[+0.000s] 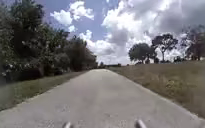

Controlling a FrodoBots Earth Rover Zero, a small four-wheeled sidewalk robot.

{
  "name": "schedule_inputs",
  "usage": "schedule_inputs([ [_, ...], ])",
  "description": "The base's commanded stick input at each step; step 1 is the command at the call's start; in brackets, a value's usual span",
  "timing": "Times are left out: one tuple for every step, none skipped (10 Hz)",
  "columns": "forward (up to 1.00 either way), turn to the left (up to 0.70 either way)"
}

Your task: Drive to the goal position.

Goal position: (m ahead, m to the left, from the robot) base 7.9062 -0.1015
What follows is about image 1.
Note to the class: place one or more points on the pale grey paved path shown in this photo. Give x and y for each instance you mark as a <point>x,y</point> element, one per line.
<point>100,96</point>

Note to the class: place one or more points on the round dark tree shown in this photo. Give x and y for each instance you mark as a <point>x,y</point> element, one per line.
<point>140,52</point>

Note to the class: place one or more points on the tall thin-trunked tree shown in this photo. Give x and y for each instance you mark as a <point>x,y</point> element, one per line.
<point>164,42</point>

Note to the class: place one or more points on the robot's own part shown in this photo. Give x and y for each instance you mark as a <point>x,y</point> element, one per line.
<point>68,125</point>
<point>140,124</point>

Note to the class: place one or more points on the row of dark trees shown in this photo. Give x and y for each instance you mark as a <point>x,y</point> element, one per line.
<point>33,46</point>

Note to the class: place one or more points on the dry grass slope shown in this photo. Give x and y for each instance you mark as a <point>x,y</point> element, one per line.
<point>176,80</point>

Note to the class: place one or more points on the shaded grass verge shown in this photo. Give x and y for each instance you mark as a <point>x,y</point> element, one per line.
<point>20,91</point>

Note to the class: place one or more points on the sparse dark tree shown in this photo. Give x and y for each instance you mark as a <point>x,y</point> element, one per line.
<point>198,43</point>

